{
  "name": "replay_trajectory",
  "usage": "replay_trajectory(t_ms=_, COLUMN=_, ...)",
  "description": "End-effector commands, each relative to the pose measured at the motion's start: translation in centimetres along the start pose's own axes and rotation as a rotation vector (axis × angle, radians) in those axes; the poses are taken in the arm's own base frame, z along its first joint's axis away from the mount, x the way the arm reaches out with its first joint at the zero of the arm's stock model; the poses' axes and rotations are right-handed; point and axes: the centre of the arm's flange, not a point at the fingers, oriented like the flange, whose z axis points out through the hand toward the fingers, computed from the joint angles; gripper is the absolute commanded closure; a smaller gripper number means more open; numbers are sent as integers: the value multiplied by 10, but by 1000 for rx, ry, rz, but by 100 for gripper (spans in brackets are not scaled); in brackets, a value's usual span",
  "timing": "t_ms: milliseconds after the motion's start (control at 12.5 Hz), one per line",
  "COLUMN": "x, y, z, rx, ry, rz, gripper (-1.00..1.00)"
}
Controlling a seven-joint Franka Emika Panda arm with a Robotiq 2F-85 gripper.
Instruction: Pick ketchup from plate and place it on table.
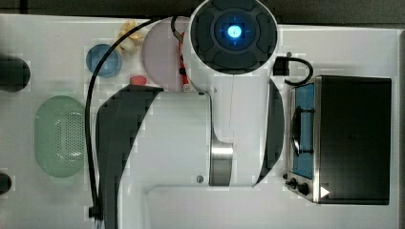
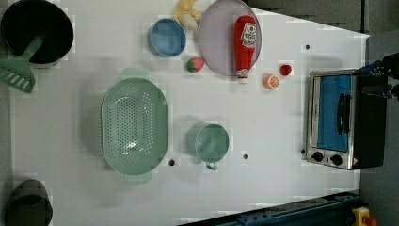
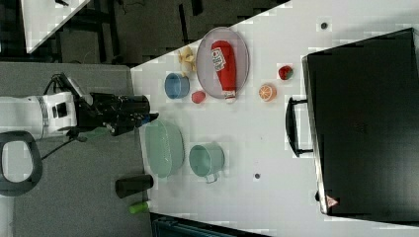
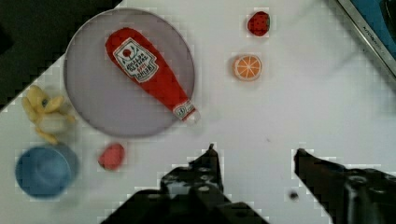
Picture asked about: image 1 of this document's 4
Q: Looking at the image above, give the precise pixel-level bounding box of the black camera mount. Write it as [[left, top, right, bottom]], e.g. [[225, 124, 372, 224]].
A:
[[0, 55, 31, 93], [0, 174, 12, 195]]

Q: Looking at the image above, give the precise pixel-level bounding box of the black toaster oven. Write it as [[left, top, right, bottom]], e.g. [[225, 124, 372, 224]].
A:
[[284, 75, 392, 205]]

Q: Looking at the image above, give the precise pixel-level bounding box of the red felt ketchup bottle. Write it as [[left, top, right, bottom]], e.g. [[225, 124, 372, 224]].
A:
[[178, 41, 192, 92]]

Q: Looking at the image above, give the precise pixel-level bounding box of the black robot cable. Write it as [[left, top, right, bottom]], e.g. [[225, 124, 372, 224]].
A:
[[84, 16, 180, 221]]

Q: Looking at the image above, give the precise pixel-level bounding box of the black camera mount lower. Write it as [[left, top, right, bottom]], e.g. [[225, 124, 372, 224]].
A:
[[0, 174, 12, 195]]

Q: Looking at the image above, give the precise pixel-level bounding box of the blue bowl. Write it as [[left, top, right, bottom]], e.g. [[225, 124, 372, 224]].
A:
[[85, 43, 123, 78]]

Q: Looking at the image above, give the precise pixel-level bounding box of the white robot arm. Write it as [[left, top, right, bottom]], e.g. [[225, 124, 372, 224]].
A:
[[96, 0, 285, 229]]

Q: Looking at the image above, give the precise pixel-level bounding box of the pink round plate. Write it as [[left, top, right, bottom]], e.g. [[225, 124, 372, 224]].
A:
[[141, 17, 183, 92]]

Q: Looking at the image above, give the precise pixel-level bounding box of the short black wrist cable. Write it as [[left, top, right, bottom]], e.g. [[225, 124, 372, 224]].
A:
[[272, 56, 314, 86]]

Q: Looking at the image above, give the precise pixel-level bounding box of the green perforated basket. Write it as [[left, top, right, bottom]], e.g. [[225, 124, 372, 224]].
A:
[[34, 95, 86, 178]]

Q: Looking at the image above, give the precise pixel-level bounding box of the red toy tomato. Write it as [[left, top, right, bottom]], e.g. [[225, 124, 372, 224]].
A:
[[130, 75, 147, 86]]

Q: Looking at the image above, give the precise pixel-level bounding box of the black camera mount upper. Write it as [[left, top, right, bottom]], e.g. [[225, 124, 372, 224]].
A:
[[0, 55, 31, 93]]

